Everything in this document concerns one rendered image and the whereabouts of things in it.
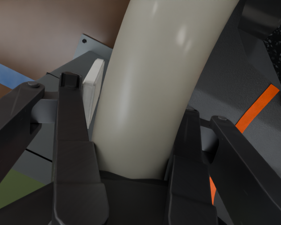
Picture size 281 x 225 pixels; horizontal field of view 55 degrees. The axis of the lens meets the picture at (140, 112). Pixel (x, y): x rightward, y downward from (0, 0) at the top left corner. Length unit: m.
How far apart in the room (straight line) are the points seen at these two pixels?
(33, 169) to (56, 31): 0.84
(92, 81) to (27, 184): 0.34
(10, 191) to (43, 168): 0.08
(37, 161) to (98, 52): 0.75
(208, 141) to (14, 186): 0.36
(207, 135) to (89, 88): 0.07
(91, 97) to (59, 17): 1.09
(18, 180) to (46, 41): 0.89
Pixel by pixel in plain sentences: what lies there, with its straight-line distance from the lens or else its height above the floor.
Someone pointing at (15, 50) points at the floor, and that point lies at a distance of 1.37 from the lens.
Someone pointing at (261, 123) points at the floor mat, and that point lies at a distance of 1.29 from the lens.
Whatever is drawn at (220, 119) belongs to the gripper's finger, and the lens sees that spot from 0.16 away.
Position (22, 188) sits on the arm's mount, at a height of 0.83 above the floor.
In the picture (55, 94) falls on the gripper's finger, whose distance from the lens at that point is 0.16.
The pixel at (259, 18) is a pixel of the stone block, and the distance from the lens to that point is 0.73.
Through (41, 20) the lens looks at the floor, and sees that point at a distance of 1.28.
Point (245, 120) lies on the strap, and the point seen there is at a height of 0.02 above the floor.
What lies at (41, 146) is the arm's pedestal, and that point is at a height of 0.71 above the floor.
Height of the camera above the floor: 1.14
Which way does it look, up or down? 66 degrees down
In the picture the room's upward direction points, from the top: 160 degrees counter-clockwise
